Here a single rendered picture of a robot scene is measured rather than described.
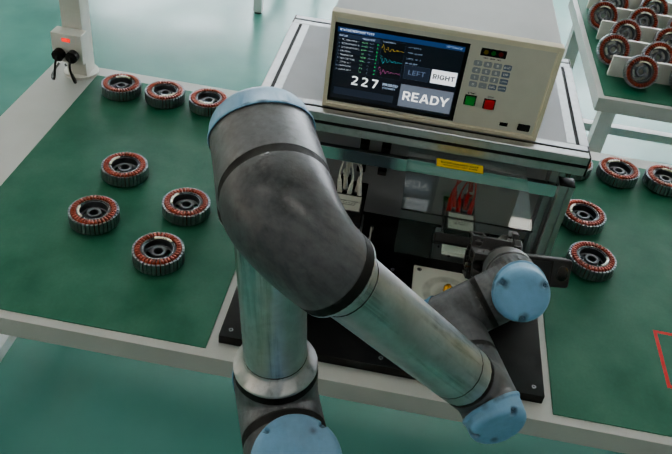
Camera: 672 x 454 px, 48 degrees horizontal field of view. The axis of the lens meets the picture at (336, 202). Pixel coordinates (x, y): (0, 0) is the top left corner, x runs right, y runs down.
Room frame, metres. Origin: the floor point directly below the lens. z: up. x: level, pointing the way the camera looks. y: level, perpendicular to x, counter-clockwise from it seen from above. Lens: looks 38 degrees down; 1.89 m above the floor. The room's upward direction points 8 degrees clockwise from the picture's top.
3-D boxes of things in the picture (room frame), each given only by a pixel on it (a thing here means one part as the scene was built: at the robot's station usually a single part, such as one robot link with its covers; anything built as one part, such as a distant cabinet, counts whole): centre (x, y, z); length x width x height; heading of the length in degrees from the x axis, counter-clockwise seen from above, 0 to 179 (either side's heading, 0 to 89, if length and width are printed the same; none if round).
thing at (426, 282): (1.17, -0.26, 0.78); 0.15 x 0.15 x 0.01; 86
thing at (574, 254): (1.36, -0.62, 0.77); 0.11 x 0.11 x 0.04
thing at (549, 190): (1.28, -0.15, 1.03); 0.62 x 0.01 x 0.03; 86
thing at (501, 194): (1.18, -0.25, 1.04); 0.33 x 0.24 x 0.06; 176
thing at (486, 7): (1.50, -0.18, 1.22); 0.44 x 0.39 x 0.20; 86
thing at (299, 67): (1.50, -0.16, 1.09); 0.68 x 0.44 x 0.05; 86
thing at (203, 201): (1.36, 0.35, 0.77); 0.11 x 0.11 x 0.04
